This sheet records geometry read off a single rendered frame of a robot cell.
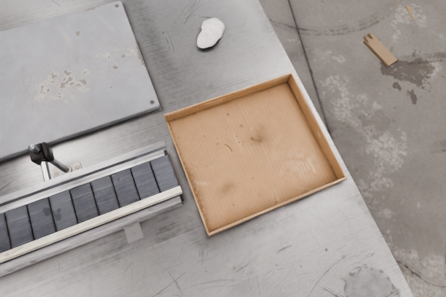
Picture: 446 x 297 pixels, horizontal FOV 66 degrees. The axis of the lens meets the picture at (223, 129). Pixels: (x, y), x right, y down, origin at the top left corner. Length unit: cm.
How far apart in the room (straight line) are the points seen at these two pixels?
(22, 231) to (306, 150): 57
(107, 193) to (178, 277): 21
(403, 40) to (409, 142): 60
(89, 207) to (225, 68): 42
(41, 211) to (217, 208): 32
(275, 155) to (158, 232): 29
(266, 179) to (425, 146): 133
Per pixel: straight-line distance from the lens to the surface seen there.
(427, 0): 246
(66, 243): 70
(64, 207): 70
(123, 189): 68
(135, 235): 71
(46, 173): 64
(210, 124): 75
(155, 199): 63
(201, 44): 83
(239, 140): 74
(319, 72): 188
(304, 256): 73
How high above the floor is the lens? 153
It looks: 69 degrees down
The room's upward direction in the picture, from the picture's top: 11 degrees clockwise
